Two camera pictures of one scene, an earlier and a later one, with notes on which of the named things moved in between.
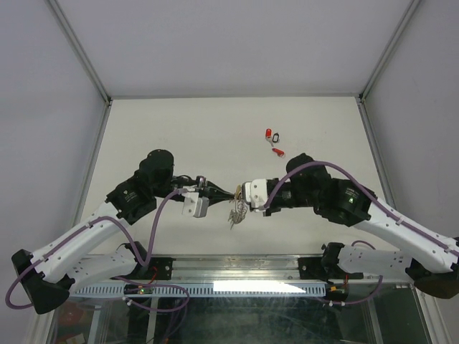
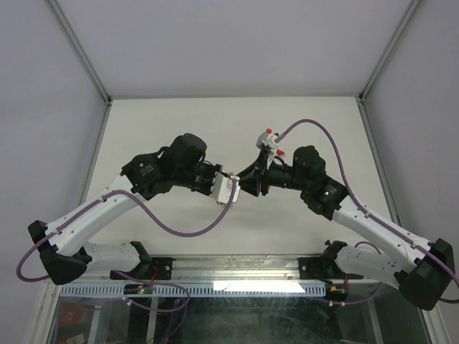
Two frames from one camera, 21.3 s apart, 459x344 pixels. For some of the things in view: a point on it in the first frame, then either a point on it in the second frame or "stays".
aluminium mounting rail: x=234 y=268 stays
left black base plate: x=160 y=268 stays
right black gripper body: x=286 y=197 -> x=264 y=174
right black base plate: x=311 y=268 stays
